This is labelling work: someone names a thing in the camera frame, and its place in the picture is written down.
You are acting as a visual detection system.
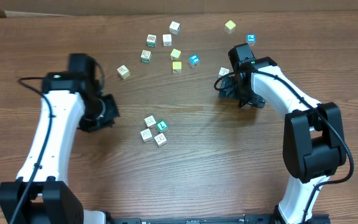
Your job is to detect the red letter wooden block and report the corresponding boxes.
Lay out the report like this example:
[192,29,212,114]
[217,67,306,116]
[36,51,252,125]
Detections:
[144,115,157,128]

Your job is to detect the red K wooden block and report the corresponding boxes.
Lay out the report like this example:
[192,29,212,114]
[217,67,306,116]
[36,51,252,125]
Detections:
[140,128,153,142]

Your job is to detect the green top wooden block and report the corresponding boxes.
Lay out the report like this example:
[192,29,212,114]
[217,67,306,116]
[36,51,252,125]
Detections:
[156,120,168,133]

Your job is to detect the plain white wooden block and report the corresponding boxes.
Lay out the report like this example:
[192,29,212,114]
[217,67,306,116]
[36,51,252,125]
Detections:
[154,133,167,147]

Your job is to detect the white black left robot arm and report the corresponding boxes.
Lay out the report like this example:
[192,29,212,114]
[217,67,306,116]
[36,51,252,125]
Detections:
[0,72,119,223]

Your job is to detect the blue T wooden block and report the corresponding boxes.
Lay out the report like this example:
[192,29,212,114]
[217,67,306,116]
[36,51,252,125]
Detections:
[218,67,230,78]

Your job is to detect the yellow S wooden block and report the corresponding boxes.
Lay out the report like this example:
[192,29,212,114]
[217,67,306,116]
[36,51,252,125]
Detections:
[117,65,131,79]

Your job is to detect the far blue wooden block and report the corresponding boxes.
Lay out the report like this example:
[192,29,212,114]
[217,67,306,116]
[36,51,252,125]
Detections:
[246,34,256,47]

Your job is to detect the blue top wooden block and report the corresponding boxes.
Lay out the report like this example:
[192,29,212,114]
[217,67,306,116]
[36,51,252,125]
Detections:
[189,55,200,68]

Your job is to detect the far yellow wooden block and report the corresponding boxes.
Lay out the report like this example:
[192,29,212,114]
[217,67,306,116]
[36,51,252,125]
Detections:
[224,20,236,34]

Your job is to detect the yellow top wooden block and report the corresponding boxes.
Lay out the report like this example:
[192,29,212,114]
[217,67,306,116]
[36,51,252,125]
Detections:
[172,61,182,73]

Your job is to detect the green framed wooden block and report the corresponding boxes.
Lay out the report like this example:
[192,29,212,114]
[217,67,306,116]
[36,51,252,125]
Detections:
[140,50,152,63]

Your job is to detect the pale yellow top block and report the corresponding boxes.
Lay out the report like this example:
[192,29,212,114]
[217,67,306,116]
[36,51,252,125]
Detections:
[170,49,181,61]

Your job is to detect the dark red wooden block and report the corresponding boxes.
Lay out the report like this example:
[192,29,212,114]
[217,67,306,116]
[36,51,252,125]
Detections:
[162,34,172,47]

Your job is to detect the green B wooden block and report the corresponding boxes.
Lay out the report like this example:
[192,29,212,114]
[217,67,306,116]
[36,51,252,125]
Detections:
[146,34,157,47]

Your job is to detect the teal J wooden block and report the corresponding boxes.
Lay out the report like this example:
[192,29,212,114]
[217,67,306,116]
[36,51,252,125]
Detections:
[169,21,180,35]

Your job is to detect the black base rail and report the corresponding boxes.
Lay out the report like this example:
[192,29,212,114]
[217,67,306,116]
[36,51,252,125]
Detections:
[110,213,332,224]

